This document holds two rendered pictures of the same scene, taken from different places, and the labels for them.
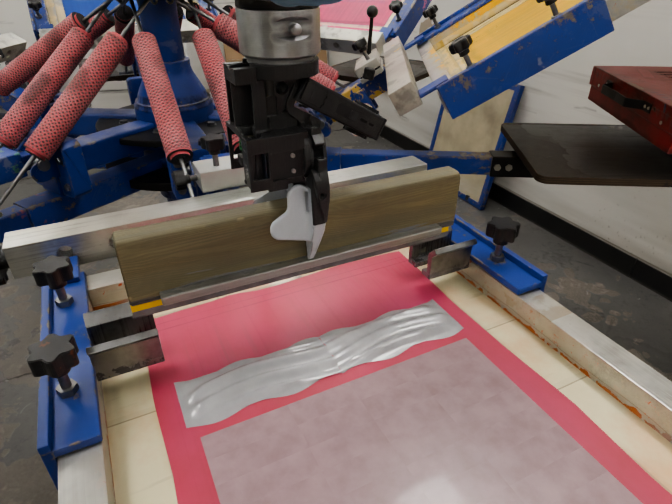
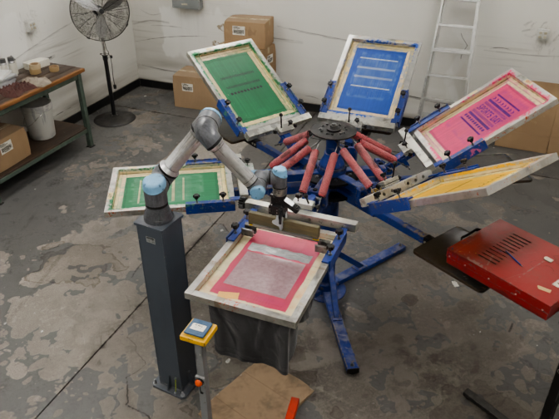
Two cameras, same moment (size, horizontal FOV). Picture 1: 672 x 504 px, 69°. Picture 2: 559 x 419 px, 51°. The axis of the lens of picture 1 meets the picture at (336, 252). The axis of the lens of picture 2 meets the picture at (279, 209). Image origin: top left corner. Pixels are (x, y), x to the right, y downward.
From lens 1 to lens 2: 277 cm
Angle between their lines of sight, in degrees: 41
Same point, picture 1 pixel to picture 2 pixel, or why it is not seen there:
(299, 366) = (271, 250)
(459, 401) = (287, 270)
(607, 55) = not seen: outside the picture
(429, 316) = (304, 258)
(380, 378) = (281, 260)
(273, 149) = (273, 208)
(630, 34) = not seen: outside the picture
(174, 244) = (257, 216)
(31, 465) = not seen: hidden behind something
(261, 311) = (279, 239)
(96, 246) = (261, 209)
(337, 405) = (269, 258)
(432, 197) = (310, 230)
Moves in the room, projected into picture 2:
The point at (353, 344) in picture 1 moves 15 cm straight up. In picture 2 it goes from (284, 253) to (284, 230)
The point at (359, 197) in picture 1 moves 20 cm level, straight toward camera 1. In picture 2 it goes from (292, 223) to (263, 236)
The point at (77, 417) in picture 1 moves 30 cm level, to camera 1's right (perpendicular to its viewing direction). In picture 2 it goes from (233, 236) to (269, 260)
